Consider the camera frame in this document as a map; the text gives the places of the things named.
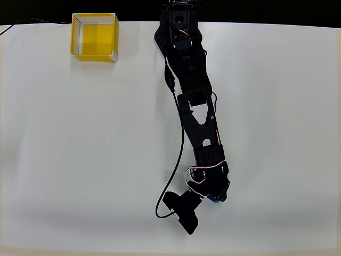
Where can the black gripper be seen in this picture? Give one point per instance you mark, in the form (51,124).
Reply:
(219,198)

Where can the blue block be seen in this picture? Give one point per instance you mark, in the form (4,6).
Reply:
(214,200)

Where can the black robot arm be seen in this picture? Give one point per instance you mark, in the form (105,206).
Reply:
(195,80)

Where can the yellow box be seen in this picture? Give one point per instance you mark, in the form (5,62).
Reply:
(94,37)

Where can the black webcam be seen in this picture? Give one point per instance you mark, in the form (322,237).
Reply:
(183,210)

